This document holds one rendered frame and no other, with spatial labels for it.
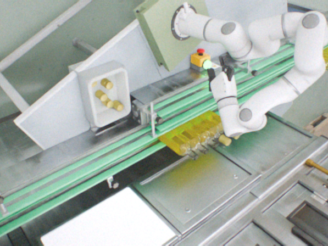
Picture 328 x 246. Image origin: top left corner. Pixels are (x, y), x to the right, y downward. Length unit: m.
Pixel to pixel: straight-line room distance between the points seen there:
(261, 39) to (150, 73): 0.55
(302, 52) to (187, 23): 0.52
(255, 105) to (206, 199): 0.48
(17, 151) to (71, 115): 0.50
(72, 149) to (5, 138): 0.62
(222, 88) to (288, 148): 0.64
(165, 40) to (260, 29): 0.41
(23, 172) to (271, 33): 1.04
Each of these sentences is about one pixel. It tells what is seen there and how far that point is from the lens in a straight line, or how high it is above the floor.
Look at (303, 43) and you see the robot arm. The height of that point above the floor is 1.38.
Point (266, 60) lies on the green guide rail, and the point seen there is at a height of 0.94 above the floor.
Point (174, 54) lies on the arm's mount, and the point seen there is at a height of 0.83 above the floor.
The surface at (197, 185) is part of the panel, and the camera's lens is 1.45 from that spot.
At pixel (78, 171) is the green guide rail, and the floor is 0.93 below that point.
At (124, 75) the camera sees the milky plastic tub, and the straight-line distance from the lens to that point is 1.35.
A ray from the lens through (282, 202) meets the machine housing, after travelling 1.50.
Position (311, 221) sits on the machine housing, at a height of 1.59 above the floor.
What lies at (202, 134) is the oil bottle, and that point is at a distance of 1.46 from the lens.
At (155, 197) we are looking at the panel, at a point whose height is 1.11.
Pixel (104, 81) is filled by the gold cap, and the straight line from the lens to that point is 1.37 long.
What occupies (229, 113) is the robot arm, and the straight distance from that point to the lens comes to 1.20.
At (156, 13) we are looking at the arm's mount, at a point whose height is 0.82.
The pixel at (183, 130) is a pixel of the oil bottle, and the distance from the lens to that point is 1.48.
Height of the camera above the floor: 1.86
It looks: 38 degrees down
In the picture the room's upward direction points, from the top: 126 degrees clockwise
